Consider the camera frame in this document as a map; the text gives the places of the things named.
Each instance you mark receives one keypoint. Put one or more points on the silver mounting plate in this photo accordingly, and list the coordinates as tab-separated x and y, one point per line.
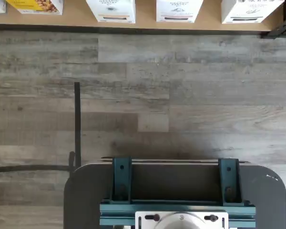
219	225

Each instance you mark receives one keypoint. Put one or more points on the teal metal bracket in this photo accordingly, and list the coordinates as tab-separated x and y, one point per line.
232	179
121	181

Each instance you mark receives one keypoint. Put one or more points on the white box yellow strip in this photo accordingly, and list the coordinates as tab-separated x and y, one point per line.
109	9

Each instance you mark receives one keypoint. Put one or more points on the black upright rod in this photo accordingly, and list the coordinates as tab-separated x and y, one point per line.
77	119

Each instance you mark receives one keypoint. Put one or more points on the black metal shelf unit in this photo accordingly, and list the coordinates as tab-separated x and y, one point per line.
145	25

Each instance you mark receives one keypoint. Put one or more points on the grey mobile base platform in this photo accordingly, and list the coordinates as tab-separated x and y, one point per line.
85	195

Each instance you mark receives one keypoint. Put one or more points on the white box black strip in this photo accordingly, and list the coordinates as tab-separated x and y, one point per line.
250	12

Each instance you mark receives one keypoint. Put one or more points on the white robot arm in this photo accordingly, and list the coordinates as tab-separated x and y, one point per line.
181	224

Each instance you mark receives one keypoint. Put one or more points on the teal metal frame rail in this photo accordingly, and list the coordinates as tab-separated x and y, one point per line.
116	212

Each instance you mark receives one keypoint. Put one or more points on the yellow purely elizabeth box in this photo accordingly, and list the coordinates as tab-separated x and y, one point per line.
33	6

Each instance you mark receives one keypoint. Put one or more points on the white box pink strip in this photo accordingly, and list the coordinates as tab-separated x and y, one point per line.
178	12

